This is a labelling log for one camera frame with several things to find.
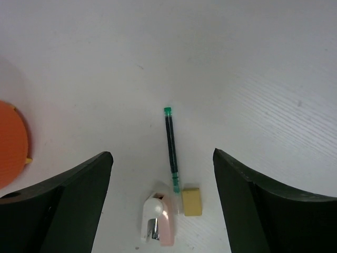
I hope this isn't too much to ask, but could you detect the yellow eraser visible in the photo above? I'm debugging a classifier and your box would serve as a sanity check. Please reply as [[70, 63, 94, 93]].
[[182, 188, 202, 217]]

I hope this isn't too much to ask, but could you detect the green pen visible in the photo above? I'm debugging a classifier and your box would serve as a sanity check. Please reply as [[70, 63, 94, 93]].
[[164, 107, 184, 214]]

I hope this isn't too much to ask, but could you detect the orange round pen holder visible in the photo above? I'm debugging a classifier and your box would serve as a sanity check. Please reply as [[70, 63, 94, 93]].
[[1, 101, 32, 188]]

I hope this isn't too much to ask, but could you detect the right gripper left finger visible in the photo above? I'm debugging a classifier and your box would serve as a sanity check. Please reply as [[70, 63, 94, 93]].
[[1, 151, 113, 252]]

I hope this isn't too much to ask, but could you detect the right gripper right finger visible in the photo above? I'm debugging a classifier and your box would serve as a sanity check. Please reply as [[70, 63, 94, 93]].
[[213, 149, 336, 252]]

